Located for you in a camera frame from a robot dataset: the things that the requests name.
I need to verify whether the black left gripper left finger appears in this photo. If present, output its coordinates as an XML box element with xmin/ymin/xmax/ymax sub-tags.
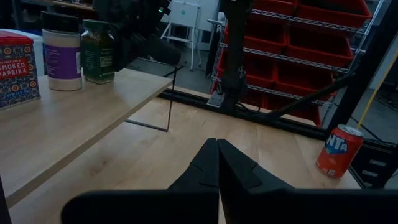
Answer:
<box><xmin>60</xmin><ymin>138</ymin><xmax>220</xmax><ymax>224</ymax></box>

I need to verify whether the purple label spice jar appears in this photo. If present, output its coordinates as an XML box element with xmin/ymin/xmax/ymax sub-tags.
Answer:
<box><xmin>41</xmin><ymin>11</ymin><xmax>83</xmax><ymax>92</ymax></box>

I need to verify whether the black aluminium table frame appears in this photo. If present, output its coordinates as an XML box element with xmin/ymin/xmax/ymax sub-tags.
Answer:
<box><xmin>157</xmin><ymin>0</ymin><xmax>398</xmax><ymax>190</ymax></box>

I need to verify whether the green oregano glass jar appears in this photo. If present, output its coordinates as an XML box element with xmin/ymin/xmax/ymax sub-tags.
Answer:
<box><xmin>80</xmin><ymin>19</ymin><xmax>116</xmax><ymax>85</ymax></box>

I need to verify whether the smoked paprika spice tin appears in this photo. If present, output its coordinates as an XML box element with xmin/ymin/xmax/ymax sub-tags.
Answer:
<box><xmin>0</xmin><ymin>30</ymin><xmax>41</xmax><ymax>110</ymax></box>

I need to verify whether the metal wire shelving rack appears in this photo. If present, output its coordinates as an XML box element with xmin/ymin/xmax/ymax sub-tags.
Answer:
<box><xmin>211</xmin><ymin>0</ymin><xmax>383</xmax><ymax>125</ymax></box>

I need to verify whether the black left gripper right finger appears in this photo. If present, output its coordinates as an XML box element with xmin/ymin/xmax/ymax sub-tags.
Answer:
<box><xmin>217</xmin><ymin>138</ymin><xmax>398</xmax><ymax>224</ymax></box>

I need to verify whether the white folding step ladder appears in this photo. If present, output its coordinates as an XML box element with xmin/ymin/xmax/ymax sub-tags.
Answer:
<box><xmin>160</xmin><ymin>0</ymin><xmax>203</xmax><ymax>72</ymax></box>

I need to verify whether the wooden desk shelf black frame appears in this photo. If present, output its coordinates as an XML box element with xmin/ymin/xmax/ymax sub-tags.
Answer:
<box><xmin>0</xmin><ymin>64</ymin><xmax>178</xmax><ymax>224</ymax></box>

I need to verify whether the red Fanta soda can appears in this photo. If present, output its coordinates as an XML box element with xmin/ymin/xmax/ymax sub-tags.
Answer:
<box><xmin>315</xmin><ymin>124</ymin><xmax>364</xmax><ymax>179</ymax></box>

